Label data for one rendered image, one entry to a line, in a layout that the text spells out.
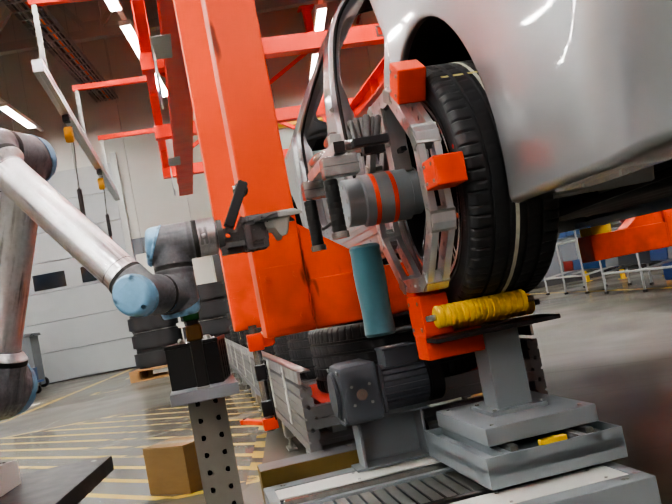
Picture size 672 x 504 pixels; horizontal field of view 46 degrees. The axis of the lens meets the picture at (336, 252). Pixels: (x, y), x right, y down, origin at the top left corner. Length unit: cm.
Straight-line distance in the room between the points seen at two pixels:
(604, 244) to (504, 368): 299
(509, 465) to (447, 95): 90
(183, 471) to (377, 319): 116
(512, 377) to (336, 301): 65
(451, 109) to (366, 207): 35
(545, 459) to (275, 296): 98
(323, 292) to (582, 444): 94
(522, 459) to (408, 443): 65
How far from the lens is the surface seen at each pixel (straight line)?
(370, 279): 218
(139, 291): 170
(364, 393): 233
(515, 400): 218
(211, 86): 460
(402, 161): 214
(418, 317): 210
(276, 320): 247
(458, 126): 189
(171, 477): 310
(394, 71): 200
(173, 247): 183
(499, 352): 215
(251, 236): 185
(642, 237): 521
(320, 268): 253
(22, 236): 212
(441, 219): 188
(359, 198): 205
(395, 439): 254
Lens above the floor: 61
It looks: 3 degrees up
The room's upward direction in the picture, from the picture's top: 11 degrees counter-clockwise
